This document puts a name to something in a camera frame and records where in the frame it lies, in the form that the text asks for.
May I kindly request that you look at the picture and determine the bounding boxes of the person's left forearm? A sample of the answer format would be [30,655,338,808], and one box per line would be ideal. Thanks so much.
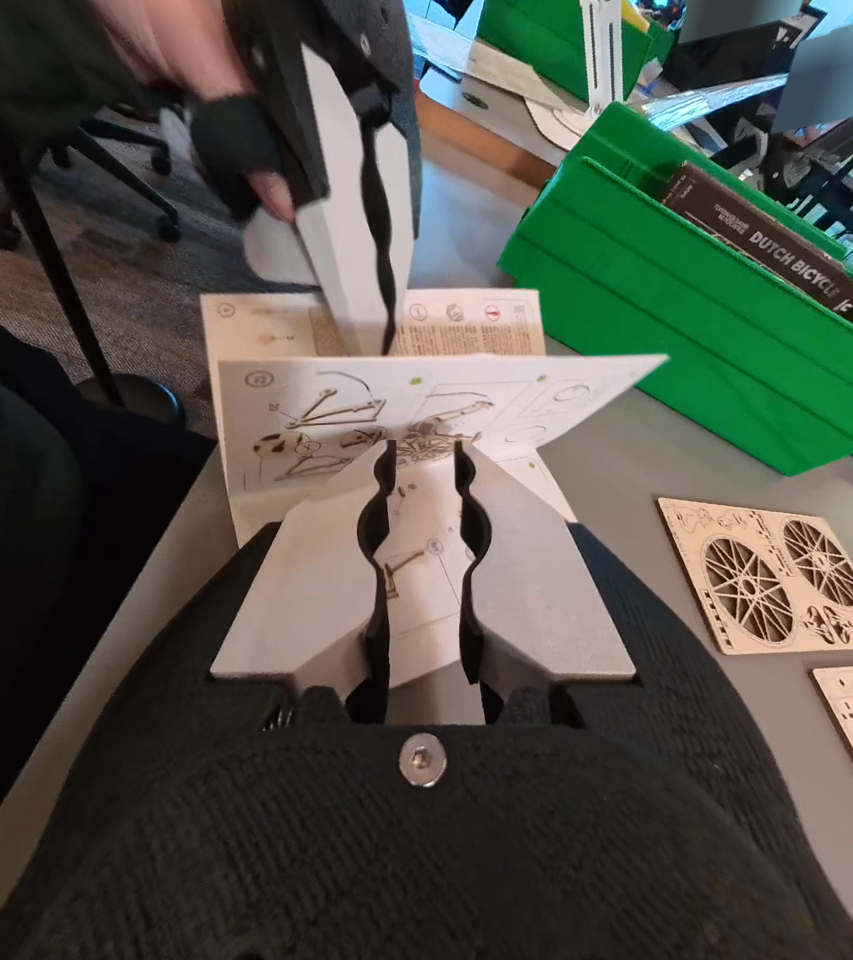
[0,0,259,155]

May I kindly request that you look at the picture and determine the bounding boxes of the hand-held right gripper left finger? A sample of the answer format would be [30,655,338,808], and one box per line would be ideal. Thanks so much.
[209,441,398,725]

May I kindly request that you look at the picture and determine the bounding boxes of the brown cardboard kit box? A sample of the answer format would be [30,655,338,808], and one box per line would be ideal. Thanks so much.
[657,159,853,333]

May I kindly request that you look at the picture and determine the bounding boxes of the person's left hand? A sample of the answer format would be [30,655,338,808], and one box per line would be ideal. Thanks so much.
[188,92,299,224]

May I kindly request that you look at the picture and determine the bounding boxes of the white upright slotted board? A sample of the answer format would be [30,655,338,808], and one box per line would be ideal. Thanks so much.
[578,0,624,123]

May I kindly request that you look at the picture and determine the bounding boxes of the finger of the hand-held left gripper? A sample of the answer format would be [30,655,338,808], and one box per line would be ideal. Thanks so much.
[293,43,399,359]
[374,122,418,342]

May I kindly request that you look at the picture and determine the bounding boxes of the black stand pole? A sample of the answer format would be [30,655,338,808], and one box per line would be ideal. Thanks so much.
[0,146,189,430]

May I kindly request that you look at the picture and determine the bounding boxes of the large green plastic bin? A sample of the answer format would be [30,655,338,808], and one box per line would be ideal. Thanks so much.
[496,101,853,479]

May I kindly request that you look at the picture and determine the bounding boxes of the black office chair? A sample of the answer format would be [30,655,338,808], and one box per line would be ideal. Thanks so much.
[0,105,186,252]

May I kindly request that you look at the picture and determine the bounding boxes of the wooden sheet with wheel cutouts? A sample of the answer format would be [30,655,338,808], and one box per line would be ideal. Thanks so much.
[655,495,853,657]

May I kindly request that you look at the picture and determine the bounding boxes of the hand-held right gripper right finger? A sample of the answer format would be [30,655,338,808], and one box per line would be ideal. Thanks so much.
[453,441,638,723]

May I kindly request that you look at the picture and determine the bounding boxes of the small green plastic bin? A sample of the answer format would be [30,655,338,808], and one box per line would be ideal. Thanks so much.
[474,0,677,108]

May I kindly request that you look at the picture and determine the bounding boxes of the flat cardboard sheets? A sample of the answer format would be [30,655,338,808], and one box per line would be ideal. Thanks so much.
[407,11,596,155]

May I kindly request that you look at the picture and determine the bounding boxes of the white instruction booklet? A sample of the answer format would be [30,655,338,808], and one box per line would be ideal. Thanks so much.
[200,287,672,550]

